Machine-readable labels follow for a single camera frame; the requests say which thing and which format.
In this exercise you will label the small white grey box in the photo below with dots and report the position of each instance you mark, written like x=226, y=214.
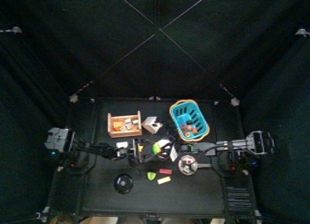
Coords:
x=149, y=124

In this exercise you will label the toy food piece in pan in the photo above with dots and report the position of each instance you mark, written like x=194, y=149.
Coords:
x=187, y=163

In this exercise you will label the white toy food piece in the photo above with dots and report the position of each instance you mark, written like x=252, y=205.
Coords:
x=129, y=123

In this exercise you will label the teal basket with orange rim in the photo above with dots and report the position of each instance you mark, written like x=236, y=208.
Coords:
x=182, y=112

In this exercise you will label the yellow toy corn cob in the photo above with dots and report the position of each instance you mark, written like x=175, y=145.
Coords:
x=140, y=148

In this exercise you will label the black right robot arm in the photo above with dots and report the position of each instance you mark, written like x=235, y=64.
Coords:
x=234, y=144

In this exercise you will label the black round lid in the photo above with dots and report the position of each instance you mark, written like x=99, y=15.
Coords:
x=123, y=183

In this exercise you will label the green-yellow toy corn husk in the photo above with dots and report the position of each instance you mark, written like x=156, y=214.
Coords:
x=156, y=148

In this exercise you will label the green toy wedge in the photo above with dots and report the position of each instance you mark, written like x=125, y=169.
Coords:
x=151, y=175

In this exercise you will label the pale yellow toy block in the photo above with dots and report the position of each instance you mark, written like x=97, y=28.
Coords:
x=163, y=180

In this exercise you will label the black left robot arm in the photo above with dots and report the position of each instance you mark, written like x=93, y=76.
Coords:
x=95, y=148

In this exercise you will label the wooden toy crate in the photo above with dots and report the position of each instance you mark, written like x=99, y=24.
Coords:
x=124, y=134

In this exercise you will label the metal frame corner bracket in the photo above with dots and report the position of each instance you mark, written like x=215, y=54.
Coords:
x=73, y=98
x=15, y=30
x=234, y=101
x=302, y=31
x=154, y=98
x=41, y=215

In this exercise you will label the silver toy pan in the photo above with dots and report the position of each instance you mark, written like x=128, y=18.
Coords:
x=187, y=167

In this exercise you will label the purple toy food piece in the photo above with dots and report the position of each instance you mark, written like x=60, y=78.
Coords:
x=183, y=125

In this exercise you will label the red toy block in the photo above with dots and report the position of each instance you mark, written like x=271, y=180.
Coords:
x=164, y=171

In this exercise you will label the orange toy food piece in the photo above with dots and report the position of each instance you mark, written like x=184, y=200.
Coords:
x=117, y=125

